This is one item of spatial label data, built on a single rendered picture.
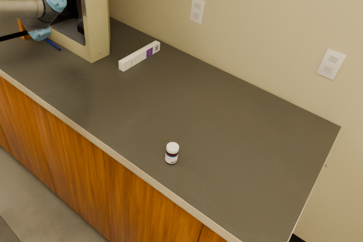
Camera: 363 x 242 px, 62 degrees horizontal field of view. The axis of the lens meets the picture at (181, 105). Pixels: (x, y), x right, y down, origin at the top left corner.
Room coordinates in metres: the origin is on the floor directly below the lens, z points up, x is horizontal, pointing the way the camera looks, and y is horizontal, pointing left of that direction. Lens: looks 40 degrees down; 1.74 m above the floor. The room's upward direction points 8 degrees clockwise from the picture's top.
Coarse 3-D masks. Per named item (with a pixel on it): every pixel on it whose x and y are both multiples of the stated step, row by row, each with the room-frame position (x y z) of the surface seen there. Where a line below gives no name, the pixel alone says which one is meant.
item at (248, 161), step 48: (0, 48) 1.16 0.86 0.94; (48, 48) 1.22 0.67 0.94; (48, 96) 0.88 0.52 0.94; (96, 96) 0.92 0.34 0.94; (144, 96) 0.97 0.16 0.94; (192, 96) 1.01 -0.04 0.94; (240, 96) 1.06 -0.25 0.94; (96, 144) 0.70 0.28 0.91; (144, 144) 0.71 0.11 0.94; (192, 144) 0.74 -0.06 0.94; (240, 144) 0.77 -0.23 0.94; (288, 144) 0.81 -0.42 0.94; (192, 192) 0.54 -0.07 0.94; (240, 192) 0.57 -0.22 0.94; (288, 192) 0.59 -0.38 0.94; (240, 240) 0.41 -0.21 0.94; (288, 240) 0.43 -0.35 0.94
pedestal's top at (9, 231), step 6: (0, 216) 0.38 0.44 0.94; (0, 222) 0.37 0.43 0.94; (0, 228) 0.35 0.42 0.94; (6, 228) 0.35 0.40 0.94; (0, 234) 0.34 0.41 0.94; (6, 234) 0.34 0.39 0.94; (12, 234) 0.34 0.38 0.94; (0, 240) 0.32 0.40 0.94; (6, 240) 0.33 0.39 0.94; (12, 240) 0.33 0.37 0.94; (18, 240) 0.33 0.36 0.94
